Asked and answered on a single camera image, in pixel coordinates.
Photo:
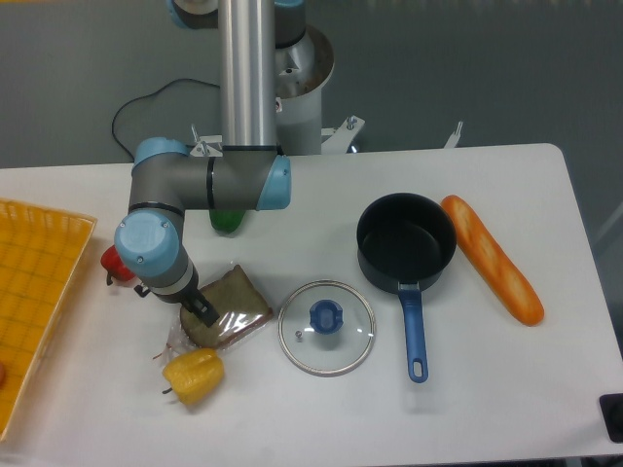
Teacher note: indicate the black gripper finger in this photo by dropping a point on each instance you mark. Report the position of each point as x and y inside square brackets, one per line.
[203, 310]

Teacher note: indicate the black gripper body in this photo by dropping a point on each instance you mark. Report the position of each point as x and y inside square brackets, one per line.
[187, 297]

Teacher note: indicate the toast slice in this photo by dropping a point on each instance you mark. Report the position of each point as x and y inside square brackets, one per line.
[242, 310]

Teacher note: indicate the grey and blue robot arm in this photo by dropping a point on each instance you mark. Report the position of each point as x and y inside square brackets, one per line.
[251, 173]

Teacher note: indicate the yellow bell pepper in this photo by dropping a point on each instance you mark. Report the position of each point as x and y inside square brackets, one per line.
[192, 375]

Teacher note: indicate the green bell pepper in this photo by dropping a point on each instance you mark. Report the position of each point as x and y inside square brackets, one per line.
[226, 221]

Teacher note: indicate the red bell pepper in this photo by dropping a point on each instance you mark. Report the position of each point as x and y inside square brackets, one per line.
[116, 270]

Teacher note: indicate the glass lid with blue knob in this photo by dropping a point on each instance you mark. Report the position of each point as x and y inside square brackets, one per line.
[326, 328]

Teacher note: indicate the yellow plastic basket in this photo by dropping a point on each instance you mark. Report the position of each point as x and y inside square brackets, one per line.
[41, 248]

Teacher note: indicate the orange baguette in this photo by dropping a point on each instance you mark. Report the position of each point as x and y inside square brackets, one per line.
[485, 254]

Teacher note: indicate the black object at table edge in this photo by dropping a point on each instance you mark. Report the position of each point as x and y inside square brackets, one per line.
[612, 410]

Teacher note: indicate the black saucepan with blue handle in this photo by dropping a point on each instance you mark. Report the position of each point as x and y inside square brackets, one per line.
[404, 242]

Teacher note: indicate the white table bracket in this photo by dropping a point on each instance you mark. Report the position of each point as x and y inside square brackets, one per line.
[454, 138]

